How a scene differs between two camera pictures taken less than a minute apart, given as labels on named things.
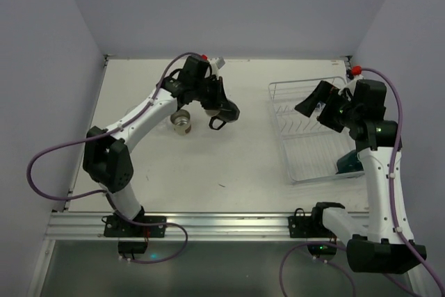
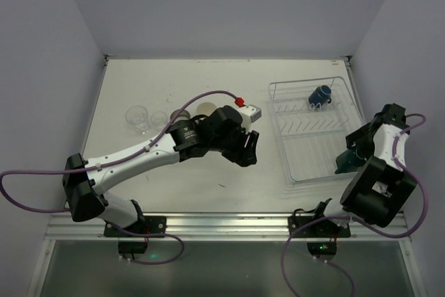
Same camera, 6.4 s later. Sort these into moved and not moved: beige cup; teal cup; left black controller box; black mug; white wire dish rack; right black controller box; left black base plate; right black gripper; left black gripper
Moved: black mug; right black gripper; left black gripper; beige cup
Not moved: right black controller box; left black controller box; teal cup; left black base plate; white wire dish rack
